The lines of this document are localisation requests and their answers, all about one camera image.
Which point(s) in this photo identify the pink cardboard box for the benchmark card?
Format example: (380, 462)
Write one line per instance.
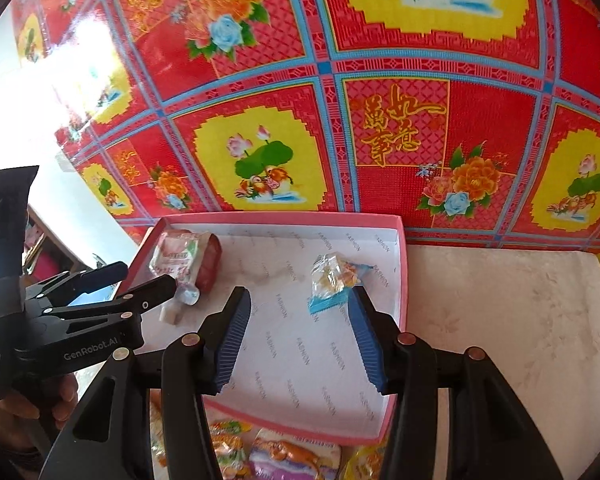
(290, 260)

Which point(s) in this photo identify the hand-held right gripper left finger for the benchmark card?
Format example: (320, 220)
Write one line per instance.
(232, 340)

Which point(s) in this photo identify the person's left hand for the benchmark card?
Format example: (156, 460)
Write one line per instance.
(62, 397)

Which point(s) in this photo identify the blue clear candy packet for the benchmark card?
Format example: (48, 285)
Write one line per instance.
(332, 275)

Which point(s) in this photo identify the red floral printed cloth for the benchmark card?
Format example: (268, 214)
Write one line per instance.
(405, 125)

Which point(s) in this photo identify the yellow candy packet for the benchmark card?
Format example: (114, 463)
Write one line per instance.
(365, 465)

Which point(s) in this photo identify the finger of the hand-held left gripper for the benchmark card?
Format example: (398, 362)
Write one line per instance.
(147, 296)
(87, 279)

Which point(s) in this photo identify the round colourful snack packet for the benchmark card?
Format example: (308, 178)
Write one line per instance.
(290, 460)

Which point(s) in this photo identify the wooden furniture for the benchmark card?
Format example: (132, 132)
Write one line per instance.
(36, 232)

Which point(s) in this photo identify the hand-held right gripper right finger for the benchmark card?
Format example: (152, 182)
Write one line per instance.
(367, 345)

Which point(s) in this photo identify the orange cracker packet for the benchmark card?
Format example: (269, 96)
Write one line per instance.
(156, 435)

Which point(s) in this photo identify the burger gummy packet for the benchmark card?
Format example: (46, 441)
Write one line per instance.
(227, 447)

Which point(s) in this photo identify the white red spout pouch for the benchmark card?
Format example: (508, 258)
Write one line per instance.
(180, 255)

